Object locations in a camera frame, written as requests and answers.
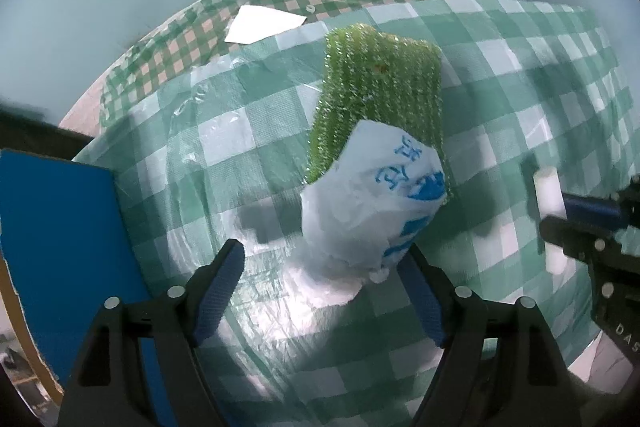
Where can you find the white foam stick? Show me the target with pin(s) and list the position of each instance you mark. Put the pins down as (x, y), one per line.
(547, 187)

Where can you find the blue cardboard box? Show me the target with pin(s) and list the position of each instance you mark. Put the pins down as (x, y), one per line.
(60, 232)

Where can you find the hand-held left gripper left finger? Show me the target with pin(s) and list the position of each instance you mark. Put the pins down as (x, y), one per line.
(220, 292)

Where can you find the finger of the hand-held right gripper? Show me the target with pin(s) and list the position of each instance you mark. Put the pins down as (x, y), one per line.
(595, 209)
(580, 237)

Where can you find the white blue-printed plastic bag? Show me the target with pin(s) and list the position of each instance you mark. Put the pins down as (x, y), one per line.
(350, 207)

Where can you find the green mesh scrubber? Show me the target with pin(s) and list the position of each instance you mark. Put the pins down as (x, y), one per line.
(375, 77)

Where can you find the white paper sheet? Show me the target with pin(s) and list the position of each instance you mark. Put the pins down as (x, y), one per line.
(260, 26)

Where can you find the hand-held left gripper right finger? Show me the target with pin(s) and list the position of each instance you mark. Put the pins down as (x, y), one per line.
(422, 302)

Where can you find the light green checked tablecloth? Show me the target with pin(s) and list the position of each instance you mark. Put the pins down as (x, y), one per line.
(500, 107)

